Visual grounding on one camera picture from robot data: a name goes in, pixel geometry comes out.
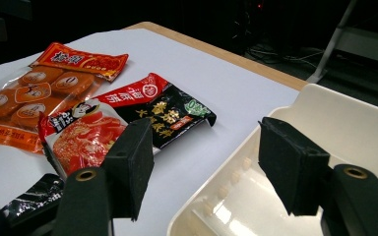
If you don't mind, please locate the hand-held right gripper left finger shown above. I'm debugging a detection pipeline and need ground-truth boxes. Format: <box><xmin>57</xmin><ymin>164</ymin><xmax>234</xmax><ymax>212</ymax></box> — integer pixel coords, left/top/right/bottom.
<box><xmin>101</xmin><ymin>117</ymin><xmax>156</xmax><ymax>221</ymax></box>

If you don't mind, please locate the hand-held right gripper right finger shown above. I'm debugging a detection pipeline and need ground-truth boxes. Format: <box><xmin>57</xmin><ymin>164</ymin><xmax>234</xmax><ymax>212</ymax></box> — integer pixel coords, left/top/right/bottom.
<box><xmin>258</xmin><ymin>116</ymin><xmax>332</xmax><ymax>216</ymax></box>

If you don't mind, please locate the red and white tomato packet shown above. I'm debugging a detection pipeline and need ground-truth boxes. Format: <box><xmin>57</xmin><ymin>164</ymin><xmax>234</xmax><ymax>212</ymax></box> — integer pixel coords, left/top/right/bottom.
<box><xmin>38</xmin><ymin>97</ymin><xmax>129</xmax><ymax>180</ymax></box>

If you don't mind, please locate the red and black seasoning packet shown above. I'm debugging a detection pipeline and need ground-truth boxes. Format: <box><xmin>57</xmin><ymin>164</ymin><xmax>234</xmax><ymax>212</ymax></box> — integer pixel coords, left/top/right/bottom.
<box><xmin>93</xmin><ymin>72</ymin><xmax>218</xmax><ymax>150</ymax></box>

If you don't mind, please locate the large orange snack packet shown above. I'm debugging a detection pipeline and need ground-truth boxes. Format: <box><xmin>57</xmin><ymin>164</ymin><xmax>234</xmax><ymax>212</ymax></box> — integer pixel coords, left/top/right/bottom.
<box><xmin>0</xmin><ymin>41</ymin><xmax>130</xmax><ymax>155</ymax></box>

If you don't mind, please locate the small black and red packet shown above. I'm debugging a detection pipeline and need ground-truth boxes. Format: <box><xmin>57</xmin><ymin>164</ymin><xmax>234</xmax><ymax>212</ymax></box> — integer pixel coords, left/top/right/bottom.
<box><xmin>0</xmin><ymin>172</ymin><xmax>66</xmax><ymax>228</ymax></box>

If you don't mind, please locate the wooden table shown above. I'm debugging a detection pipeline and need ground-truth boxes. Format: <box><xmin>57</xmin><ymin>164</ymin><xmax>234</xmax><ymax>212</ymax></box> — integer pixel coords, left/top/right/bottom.
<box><xmin>124</xmin><ymin>21</ymin><xmax>309</xmax><ymax>92</ymax></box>

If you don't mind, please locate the white paper sheet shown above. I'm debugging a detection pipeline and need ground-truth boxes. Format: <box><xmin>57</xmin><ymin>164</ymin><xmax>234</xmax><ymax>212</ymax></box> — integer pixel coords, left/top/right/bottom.
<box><xmin>0</xmin><ymin>29</ymin><xmax>301</xmax><ymax>236</ymax></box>

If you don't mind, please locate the white metal stand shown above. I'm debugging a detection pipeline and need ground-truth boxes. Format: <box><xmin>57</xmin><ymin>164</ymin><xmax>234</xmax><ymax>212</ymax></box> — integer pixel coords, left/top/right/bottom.
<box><xmin>306</xmin><ymin>0</ymin><xmax>378</xmax><ymax>85</ymax></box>

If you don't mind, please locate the black floor cable bundle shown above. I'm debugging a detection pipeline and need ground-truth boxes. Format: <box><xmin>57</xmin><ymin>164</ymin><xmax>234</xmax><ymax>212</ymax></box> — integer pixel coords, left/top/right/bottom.
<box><xmin>245</xmin><ymin>43</ymin><xmax>326</xmax><ymax>68</ymax></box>

